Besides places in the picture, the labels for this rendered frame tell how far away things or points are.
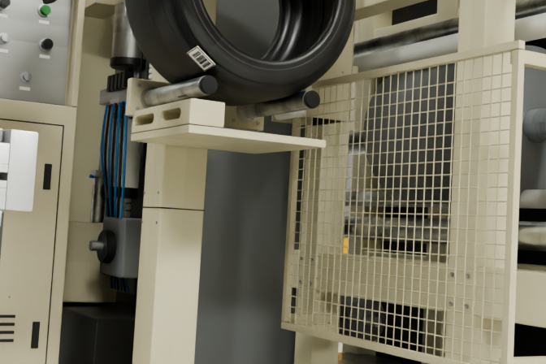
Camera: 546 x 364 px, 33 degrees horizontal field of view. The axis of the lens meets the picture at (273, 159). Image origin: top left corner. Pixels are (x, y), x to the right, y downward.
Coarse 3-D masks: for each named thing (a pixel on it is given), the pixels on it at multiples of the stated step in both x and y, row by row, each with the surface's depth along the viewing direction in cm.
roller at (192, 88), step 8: (192, 80) 215; (200, 80) 211; (208, 80) 211; (216, 80) 212; (160, 88) 232; (168, 88) 226; (176, 88) 222; (184, 88) 218; (192, 88) 214; (200, 88) 211; (208, 88) 211; (216, 88) 212; (144, 96) 240; (152, 96) 235; (160, 96) 230; (168, 96) 226; (176, 96) 223; (184, 96) 219; (192, 96) 217; (200, 96) 215; (152, 104) 237; (160, 104) 234
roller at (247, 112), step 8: (296, 96) 228; (304, 96) 225; (312, 96) 225; (256, 104) 246; (264, 104) 241; (272, 104) 238; (280, 104) 234; (288, 104) 231; (296, 104) 228; (304, 104) 225; (312, 104) 225; (240, 112) 253; (248, 112) 250; (256, 112) 246; (264, 112) 243; (272, 112) 240; (280, 112) 237; (288, 112) 235
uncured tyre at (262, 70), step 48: (144, 0) 216; (192, 0) 209; (288, 0) 253; (336, 0) 229; (144, 48) 226; (192, 48) 211; (288, 48) 252; (336, 48) 229; (240, 96) 221; (288, 96) 229
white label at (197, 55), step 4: (196, 48) 210; (200, 48) 210; (188, 52) 211; (192, 52) 211; (196, 52) 211; (200, 52) 210; (192, 56) 212; (196, 56) 211; (200, 56) 211; (204, 56) 211; (196, 60) 212; (200, 60) 212; (204, 60) 211; (208, 60) 211; (200, 64) 213; (204, 64) 212; (208, 64) 212; (212, 64) 211; (204, 68) 213; (208, 68) 213
